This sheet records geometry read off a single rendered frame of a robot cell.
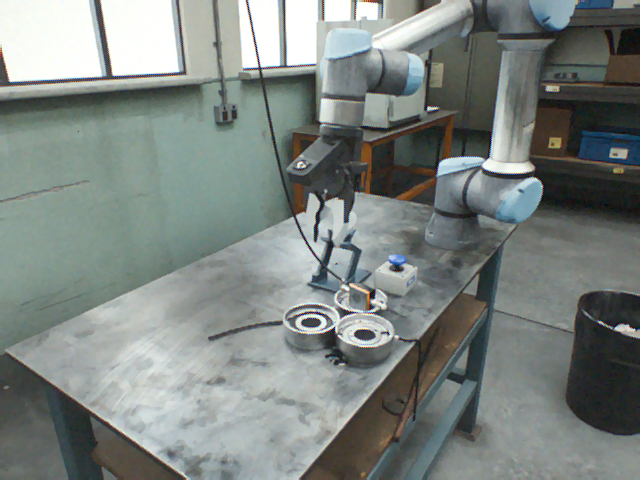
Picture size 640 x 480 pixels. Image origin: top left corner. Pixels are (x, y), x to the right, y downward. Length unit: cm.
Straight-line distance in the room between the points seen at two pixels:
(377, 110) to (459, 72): 171
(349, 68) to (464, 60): 388
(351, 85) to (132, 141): 177
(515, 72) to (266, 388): 82
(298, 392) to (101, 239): 180
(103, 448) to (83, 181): 145
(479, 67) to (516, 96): 348
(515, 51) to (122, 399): 99
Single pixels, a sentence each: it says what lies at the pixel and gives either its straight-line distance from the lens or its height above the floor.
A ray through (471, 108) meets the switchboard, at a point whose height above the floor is 75.
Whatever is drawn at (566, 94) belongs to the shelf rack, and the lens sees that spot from 413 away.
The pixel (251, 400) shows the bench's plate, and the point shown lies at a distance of 78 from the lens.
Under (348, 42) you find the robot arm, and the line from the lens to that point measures 82.
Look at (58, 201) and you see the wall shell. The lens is 232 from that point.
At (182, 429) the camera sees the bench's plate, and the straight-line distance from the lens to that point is 76.
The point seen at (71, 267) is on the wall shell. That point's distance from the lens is 242.
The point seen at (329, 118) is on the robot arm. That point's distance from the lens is 82.
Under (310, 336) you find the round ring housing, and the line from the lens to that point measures 85.
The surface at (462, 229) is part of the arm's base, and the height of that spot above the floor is 86.
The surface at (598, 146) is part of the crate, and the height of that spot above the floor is 57.
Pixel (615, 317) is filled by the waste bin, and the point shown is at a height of 32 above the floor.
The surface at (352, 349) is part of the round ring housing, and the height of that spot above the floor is 83.
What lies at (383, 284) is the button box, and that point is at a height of 82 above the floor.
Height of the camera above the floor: 131
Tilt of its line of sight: 22 degrees down
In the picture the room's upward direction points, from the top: straight up
